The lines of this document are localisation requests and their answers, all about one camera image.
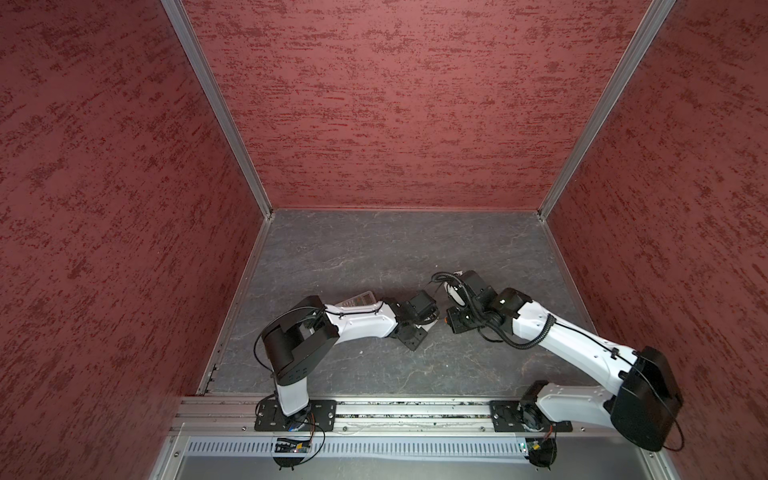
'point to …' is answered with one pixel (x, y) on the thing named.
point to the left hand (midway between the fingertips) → (410, 340)
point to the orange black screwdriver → (446, 319)
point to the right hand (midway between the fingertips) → (451, 326)
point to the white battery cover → (460, 272)
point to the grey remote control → (367, 297)
